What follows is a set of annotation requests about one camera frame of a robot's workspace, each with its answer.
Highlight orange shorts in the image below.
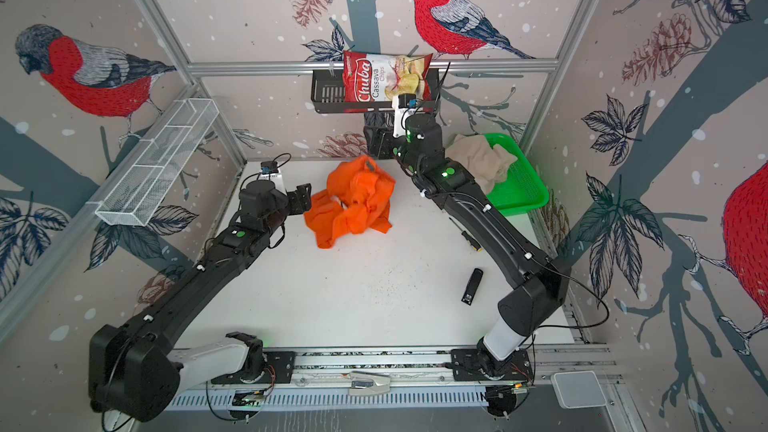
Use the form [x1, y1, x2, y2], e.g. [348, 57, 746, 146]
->
[304, 156, 396, 249]

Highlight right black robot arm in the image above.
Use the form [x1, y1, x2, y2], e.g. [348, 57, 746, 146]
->
[364, 113, 570, 378]

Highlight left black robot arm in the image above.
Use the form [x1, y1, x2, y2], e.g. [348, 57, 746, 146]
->
[87, 180, 312, 422]

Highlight beige shorts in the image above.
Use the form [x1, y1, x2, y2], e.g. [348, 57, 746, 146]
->
[445, 135, 518, 195]

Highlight red cassava chips bag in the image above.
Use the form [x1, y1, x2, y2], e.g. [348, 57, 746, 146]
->
[343, 51, 434, 111]

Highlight green plastic basket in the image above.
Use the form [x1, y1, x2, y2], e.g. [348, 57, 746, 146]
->
[484, 133, 549, 217]

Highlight small black marker object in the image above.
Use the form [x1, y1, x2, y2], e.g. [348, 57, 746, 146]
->
[461, 268, 484, 306]

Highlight grey clip tool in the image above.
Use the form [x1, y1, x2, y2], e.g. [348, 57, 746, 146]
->
[347, 371, 391, 397]

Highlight white square box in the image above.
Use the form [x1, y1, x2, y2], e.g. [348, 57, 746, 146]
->
[551, 371, 607, 410]

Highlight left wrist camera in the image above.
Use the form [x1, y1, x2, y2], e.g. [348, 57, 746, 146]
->
[259, 160, 280, 180]

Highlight black wall basket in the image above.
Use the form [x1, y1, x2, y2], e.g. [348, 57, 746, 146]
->
[311, 68, 441, 114]

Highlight white wire mesh shelf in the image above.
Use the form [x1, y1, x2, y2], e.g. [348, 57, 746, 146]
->
[95, 98, 219, 226]

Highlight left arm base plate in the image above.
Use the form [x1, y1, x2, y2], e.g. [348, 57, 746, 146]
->
[212, 350, 297, 385]

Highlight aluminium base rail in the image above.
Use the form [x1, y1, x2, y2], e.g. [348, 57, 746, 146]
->
[163, 344, 623, 420]

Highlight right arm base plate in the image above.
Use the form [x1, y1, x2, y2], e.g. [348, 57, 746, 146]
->
[445, 349, 534, 382]

